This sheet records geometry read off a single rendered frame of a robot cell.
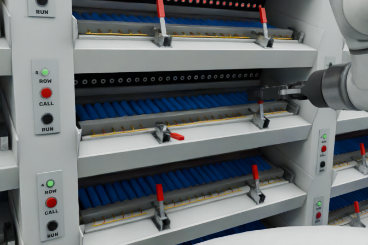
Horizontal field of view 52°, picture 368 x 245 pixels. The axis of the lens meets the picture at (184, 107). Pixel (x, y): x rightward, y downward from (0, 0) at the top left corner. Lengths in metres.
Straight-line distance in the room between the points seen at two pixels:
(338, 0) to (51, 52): 0.45
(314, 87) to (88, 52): 0.42
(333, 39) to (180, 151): 0.50
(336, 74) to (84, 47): 0.44
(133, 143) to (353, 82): 0.41
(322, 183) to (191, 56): 0.55
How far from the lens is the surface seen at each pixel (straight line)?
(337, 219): 1.35
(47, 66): 0.65
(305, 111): 1.03
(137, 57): 0.70
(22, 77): 0.64
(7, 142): 0.70
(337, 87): 0.71
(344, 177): 1.22
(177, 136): 0.70
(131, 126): 0.77
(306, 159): 1.05
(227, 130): 0.86
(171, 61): 0.74
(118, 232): 0.81
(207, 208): 0.91
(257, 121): 0.91
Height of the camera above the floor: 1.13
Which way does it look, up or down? 10 degrees down
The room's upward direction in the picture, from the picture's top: 1 degrees clockwise
